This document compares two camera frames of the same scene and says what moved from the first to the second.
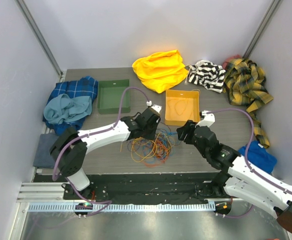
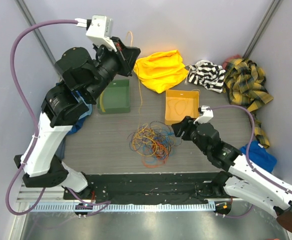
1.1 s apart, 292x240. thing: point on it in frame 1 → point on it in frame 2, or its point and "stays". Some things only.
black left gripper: (151, 136) → (126, 56)
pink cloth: (225, 64) stays
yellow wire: (199, 97) stays
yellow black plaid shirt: (245, 85) stays
